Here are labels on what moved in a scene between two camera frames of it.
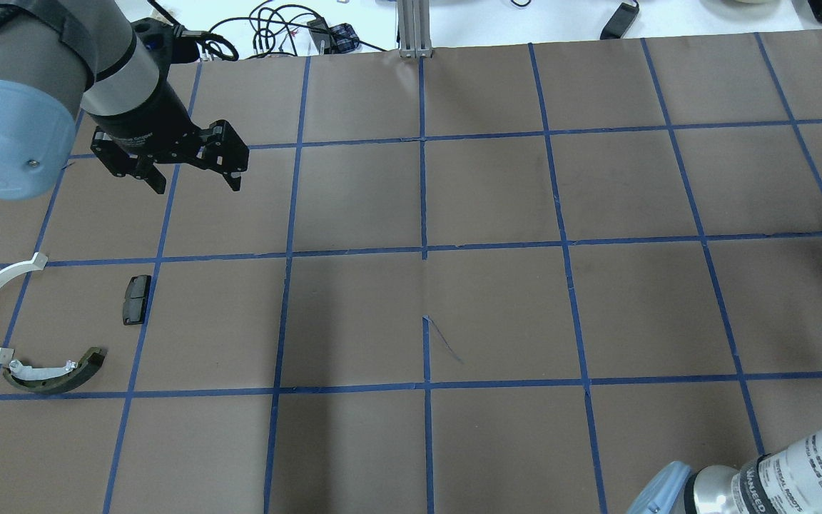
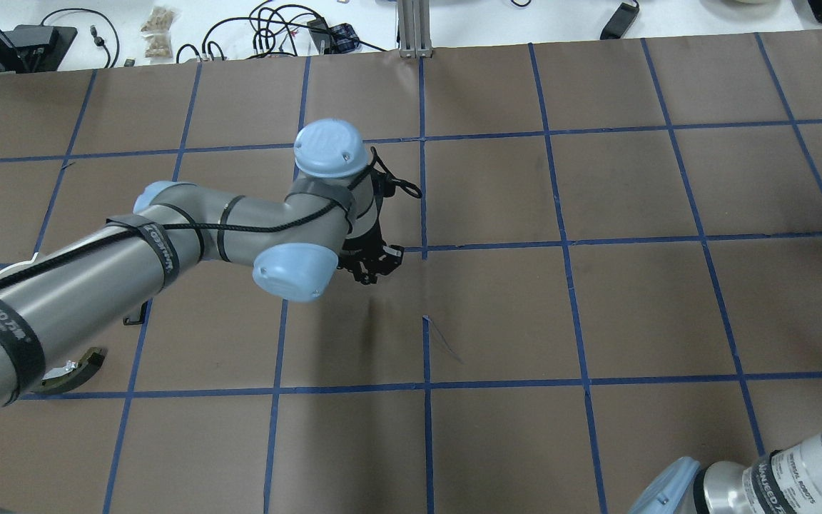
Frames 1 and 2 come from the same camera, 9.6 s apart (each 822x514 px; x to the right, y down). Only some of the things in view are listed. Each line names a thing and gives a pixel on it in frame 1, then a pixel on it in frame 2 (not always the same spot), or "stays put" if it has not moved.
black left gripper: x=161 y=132 → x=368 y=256
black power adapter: x=621 y=22 stays put
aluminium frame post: x=414 y=28 stays put
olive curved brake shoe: x=51 y=379 stays put
